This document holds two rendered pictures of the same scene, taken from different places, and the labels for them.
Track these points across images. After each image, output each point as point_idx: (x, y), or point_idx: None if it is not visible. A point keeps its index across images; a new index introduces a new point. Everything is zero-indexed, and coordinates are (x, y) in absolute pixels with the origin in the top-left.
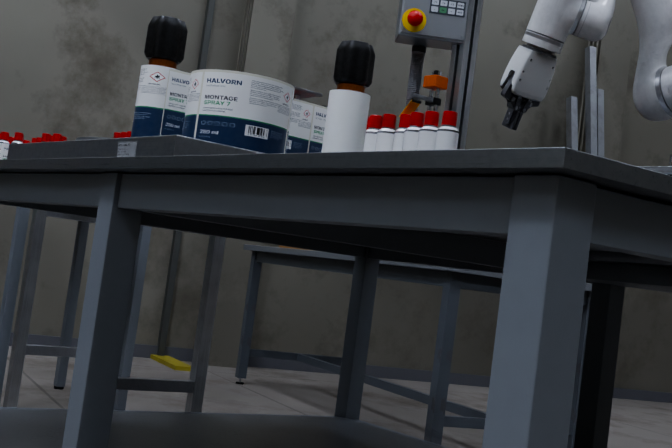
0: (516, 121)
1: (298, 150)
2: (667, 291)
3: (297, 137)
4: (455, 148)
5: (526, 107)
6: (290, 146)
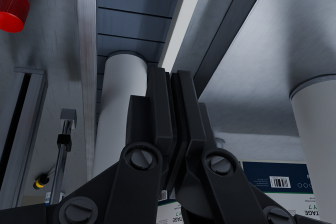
0: (171, 99)
1: (257, 176)
2: None
3: (264, 192)
4: (115, 147)
5: (138, 177)
6: (270, 179)
